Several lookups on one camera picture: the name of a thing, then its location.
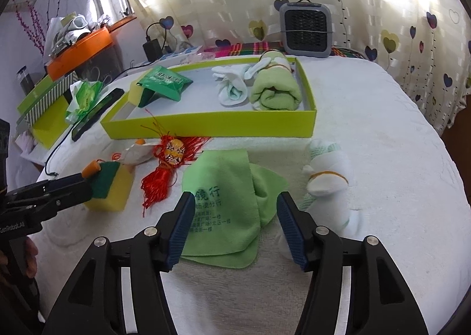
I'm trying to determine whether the green striped box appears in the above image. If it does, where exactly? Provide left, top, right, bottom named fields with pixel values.
left=16, top=71, right=80, bottom=126

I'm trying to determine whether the green tea packet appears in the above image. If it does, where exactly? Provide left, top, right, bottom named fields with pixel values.
left=137, top=66, right=193, bottom=101

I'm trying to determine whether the black charging cable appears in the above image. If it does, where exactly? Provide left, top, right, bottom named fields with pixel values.
left=44, top=20, right=178, bottom=177

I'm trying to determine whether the rolled green towel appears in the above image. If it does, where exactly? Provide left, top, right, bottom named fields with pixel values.
left=244, top=50, right=302, bottom=110

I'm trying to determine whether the green plastic wrapper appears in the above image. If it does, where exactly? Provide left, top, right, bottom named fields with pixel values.
left=65, top=80, right=103, bottom=125

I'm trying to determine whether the green microfiber cloth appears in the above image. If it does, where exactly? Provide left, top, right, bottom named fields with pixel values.
left=182, top=149, right=288, bottom=269

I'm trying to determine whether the orange earplug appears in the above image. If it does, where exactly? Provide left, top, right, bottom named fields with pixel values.
left=82, top=160, right=101, bottom=179

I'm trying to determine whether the orange box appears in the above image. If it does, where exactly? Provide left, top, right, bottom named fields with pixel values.
left=46, top=27, right=113, bottom=81

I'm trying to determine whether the yellow green sponge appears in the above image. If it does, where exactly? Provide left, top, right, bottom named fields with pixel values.
left=84, top=161, right=135, bottom=212

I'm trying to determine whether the lime green shallow box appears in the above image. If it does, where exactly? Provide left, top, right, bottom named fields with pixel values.
left=101, top=56, right=317, bottom=140

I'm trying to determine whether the white sock pair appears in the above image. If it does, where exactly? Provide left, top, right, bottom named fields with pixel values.
left=212, top=63, right=264, bottom=107

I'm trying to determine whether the plaid cloth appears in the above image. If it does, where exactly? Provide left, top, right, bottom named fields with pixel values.
left=204, top=41, right=366, bottom=59

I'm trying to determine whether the yellow sponge in box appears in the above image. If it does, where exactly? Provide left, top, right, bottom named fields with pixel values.
left=128, top=82, right=160, bottom=108

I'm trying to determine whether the person's left hand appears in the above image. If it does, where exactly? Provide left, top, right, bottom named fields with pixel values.
left=25, top=237, right=38, bottom=279

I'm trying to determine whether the white power strip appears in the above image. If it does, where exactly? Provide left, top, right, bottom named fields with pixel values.
left=157, top=46, right=204, bottom=66

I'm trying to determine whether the grey portable heater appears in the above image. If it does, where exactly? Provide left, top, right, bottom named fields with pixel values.
left=278, top=0, right=333, bottom=59

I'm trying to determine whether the heart patterned curtain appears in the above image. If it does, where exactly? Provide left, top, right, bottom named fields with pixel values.
left=130, top=0, right=470, bottom=133

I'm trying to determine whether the red tassel mask ornament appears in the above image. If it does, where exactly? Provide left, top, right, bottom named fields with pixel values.
left=140, top=109, right=211, bottom=216

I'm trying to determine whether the black power adapter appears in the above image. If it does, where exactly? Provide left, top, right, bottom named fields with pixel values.
left=143, top=37, right=163, bottom=63

